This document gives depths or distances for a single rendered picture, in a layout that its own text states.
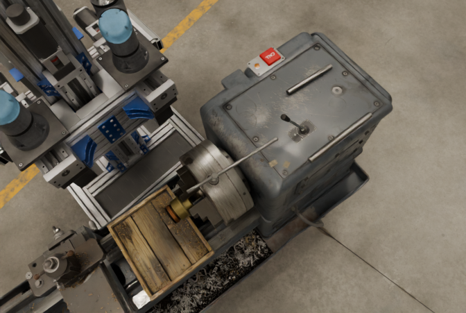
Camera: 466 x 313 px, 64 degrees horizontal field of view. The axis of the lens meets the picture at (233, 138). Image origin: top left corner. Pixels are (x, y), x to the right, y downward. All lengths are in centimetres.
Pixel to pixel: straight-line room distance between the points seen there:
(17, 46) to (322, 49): 111
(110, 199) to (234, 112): 133
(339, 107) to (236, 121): 37
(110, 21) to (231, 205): 80
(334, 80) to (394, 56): 181
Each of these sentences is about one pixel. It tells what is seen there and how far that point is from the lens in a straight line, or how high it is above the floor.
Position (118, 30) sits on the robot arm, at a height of 138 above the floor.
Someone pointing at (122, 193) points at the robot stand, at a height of 21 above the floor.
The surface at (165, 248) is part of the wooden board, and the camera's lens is 161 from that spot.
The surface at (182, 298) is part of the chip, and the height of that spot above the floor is 57.
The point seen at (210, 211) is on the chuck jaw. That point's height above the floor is 110.
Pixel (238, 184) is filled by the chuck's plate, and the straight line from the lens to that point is 130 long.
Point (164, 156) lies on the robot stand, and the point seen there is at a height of 21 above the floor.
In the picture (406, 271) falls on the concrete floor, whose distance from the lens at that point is 262.
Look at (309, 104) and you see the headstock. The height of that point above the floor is 125.
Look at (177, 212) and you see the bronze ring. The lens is 139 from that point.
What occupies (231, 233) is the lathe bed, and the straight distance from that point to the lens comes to 161.
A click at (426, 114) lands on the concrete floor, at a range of 303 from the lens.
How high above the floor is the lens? 244
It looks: 65 degrees down
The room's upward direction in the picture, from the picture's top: 7 degrees counter-clockwise
